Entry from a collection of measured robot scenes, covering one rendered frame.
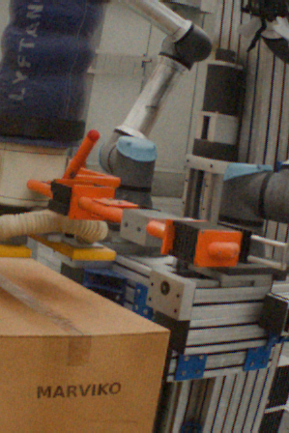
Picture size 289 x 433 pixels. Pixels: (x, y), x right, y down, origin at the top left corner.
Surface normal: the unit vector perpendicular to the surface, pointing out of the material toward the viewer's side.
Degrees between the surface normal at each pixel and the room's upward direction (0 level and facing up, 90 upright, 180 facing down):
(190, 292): 90
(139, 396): 90
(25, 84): 75
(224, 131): 90
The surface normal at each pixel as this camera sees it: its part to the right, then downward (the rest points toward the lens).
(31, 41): -0.07, -0.22
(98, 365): 0.56, 0.18
